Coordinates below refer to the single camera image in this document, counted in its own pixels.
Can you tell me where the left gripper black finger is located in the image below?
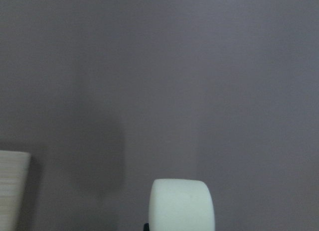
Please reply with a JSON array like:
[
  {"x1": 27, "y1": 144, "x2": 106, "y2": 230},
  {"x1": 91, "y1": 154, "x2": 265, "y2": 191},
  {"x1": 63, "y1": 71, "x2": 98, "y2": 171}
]
[{"x1": 143, "y1": 223, "x2": 150, "y2": 231}]

